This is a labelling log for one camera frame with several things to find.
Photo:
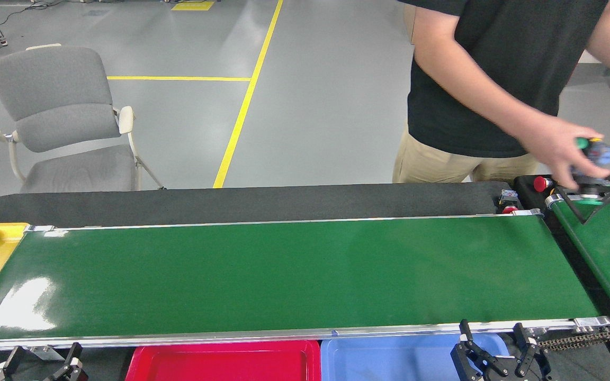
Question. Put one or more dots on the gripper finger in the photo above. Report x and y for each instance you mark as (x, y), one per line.
(74, 354)
(521, 333)
(464, 330)
(12, 359)

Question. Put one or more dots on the person's right forearm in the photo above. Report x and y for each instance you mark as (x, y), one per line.
(490, 100)

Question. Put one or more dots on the long green conveyor belt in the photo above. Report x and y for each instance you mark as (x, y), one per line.
(284, 275)

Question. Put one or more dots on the person's right hand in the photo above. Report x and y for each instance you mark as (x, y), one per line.
(554, 143)

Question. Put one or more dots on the blue plastic bin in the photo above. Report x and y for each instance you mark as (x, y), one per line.
(389, 362)

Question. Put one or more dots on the red plastic bin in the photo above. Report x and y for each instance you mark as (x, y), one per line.
(220, 365)

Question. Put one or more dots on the person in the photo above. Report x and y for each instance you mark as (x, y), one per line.
(495, 79)

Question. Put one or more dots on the grey office chair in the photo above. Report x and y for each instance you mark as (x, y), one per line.
(56, 84)

